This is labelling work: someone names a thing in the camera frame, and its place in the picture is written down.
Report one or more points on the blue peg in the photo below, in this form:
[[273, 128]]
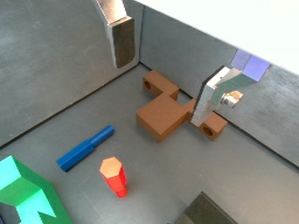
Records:
[[72, 157]]

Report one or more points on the dark olive U-shaped block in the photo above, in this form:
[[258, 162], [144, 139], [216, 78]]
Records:
[[204, 211]]

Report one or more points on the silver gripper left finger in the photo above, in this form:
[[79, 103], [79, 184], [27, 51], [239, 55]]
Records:
[[120, 30]]

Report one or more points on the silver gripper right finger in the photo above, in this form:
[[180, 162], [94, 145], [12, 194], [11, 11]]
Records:
[[219, 89]]

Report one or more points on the brown stepped block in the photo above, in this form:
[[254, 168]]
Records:
[[163, 114]]

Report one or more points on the red hexagonal peg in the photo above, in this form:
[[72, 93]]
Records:
[[114, 174]]

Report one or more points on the green U-shaped block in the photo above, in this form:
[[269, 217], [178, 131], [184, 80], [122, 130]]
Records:
[[30, 193]]

